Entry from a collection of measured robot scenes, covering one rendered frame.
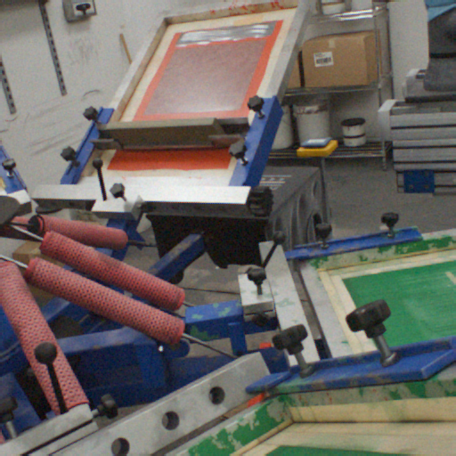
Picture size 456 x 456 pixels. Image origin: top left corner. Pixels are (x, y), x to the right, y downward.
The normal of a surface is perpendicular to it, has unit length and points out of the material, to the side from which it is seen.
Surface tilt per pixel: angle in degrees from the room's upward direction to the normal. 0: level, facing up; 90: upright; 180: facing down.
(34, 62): 90
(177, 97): 32
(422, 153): 90
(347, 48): 87
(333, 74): 90
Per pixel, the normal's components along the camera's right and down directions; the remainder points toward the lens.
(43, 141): 0.88, 0.04
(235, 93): -0.37, -0.56
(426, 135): -0.40, 0.40
